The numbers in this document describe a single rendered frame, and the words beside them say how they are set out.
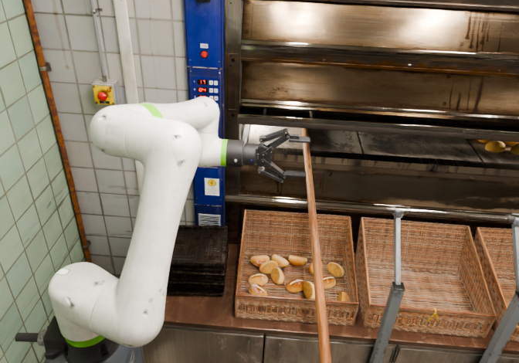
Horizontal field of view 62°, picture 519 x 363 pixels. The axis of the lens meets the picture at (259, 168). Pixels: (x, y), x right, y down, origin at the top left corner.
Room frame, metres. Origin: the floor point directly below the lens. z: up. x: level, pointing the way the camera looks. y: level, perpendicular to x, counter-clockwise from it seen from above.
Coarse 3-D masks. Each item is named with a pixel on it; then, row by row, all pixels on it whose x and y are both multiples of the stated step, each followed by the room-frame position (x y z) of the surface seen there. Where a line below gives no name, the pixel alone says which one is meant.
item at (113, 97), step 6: (96, 84) 1.77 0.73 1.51; (102, 84) 1.77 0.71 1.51; (108, 84) 1.77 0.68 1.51; (114, 84) 1.78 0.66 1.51; (96, 90) 1.77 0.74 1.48; (102, 90) 1.77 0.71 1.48; (114, 90) 1.77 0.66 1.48; (96, 96) 1.77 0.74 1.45; (108, 96) 1.76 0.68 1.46; (114, 96) 1.77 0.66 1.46; (96, 102) 1.77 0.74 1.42; (102, 102) 1.77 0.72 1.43; (108, 102) 1.76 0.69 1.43; (114, 102) 1.77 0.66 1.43
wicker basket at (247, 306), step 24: (288, 216) 1.76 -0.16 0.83; (336, 216) 1.75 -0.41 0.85; (264, 240) 1.72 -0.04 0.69; (288, 240) 1.72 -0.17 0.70; (336, 240) 1.72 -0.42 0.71; (240, 264) 1.46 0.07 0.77; (288, 264) 1.66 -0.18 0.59; (240, 288) 1.48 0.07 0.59; (336, 288) 1.51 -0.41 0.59; (240, 312) 1.31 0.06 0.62; (264, 312) 1.31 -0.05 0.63; (288, 312) 1.35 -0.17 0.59; (312, 312) 1.35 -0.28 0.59; (336, 312) 1.30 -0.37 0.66
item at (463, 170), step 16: (272, 160) 1.80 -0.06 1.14; (288, 160) 1.80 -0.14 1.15; (320, 160) 1.79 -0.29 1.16; (336, 160) 1.79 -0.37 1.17; (352, 160) 1.78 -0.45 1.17; (368, 160) 1.78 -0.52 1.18; (384, 160) 1.79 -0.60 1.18; (400, 160) 1.79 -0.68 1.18; (416, 160) 1.80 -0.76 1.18; (432, 160) 1.81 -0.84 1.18; (448, 160) 1.81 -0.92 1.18; (512, 176) 1.75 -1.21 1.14
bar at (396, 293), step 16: (336, 208) 1.42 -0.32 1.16; (352, 208) 1.41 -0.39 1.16; (368, 208) 1.41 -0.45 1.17; (384, 208) 1.41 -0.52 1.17; (400, 208) 1.41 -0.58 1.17; (416, 208) 1.42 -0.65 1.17; (400, 224) 1.38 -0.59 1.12; (512, 224) 1.39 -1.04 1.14; (400, 240) 1.33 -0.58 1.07; (400, 256) 1.28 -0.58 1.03; (400, 272) 1.24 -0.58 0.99; (400, 288) 1.19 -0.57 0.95; (512, 304) 1.18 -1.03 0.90; (384, 320) 1.19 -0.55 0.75; (512, 320) 1.16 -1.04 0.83; (384, 336) 1.18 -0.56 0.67; (496, 336) 1.18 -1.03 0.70; (384, 352) 1.18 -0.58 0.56; (496, 352) 1.16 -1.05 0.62
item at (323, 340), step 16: (304, 128) 2.03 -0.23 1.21; (304, 144) 1.86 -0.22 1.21; (304, 160) 1.72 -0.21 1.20; (320, 256) 1.08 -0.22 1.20; (320, 272) 1.00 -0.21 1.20; (320, 288) 0.94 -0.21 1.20; (320, 304) 0.87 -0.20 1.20; (320, 320) 0.82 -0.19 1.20; (320, 336) 0.77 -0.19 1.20; (320, 352) 0.72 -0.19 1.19
